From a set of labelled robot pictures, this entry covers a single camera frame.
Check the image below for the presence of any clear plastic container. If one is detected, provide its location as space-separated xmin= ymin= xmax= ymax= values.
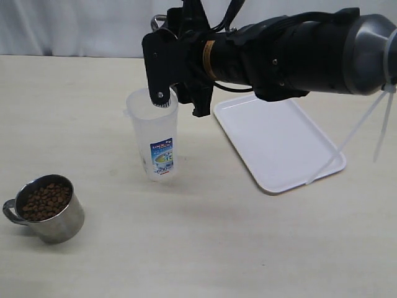
xmin=126 ymin=88 xmax=178 ymax=181

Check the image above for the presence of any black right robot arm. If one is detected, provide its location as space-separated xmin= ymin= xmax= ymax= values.
xmin=141 ymin=1 xmax=396 ymax=117

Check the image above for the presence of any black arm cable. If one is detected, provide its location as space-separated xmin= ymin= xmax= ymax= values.
xmin=210 ymin=0 xmax=258 ymax=93

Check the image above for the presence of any white backdrop curtain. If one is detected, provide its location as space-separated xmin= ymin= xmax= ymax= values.
xmin=1 ymin=0 xmax=396 ymax=58

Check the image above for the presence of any steel mug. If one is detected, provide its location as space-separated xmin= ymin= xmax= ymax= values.
xmin=2 ymin=174 xmax=85 ymax=243
xmin=150 ymin=14 xmax=177 ymax=39

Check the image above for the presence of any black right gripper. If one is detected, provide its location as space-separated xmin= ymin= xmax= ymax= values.
xmin=141 ymin=1 xmax=213 ymax=117

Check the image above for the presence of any white plastic tray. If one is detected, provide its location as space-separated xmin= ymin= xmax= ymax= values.
xmin=213 ymin=95 xmax=347 ymax=194

